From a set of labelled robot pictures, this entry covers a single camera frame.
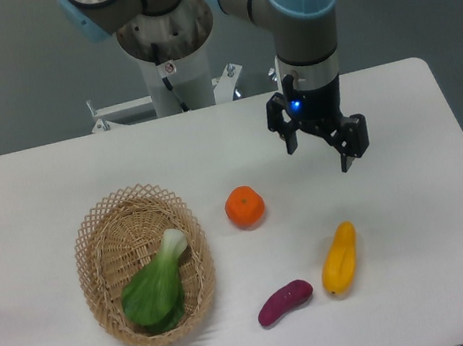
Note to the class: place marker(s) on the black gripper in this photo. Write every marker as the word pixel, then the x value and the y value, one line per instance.
pixel 321 107

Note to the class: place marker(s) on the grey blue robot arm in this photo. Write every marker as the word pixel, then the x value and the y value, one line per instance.
pixel 304 32

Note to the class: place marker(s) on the green bok choy vegetable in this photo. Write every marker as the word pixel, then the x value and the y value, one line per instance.
pixel 154 298

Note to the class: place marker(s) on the orange tangerine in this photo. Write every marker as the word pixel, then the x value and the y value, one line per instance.
pixel 244 207

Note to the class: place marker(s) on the yellow pepper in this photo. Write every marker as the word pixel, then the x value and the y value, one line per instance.
pixel 340 264

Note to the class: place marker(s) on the purple sweet potato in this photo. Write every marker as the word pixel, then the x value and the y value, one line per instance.
pixel 282 301

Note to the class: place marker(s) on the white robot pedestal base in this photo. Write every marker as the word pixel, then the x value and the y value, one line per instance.
pixel 170 51

